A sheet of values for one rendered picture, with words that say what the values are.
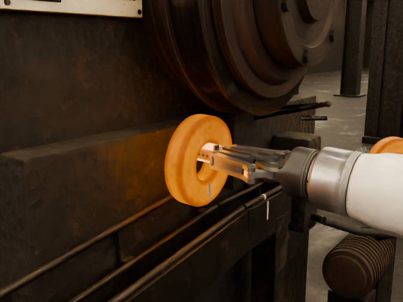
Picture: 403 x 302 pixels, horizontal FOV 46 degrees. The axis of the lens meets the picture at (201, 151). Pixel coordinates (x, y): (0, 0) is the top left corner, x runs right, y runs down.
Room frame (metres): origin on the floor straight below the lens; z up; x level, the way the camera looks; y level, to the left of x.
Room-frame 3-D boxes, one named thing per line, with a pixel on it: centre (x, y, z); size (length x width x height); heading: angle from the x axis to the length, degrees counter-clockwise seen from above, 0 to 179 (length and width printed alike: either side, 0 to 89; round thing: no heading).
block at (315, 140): (1.13, -0.23, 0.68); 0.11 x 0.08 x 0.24; 54
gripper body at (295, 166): (0.67, -0.13, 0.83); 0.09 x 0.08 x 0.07; 54
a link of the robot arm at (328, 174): (0.63, -0.19, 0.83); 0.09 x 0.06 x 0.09; 144
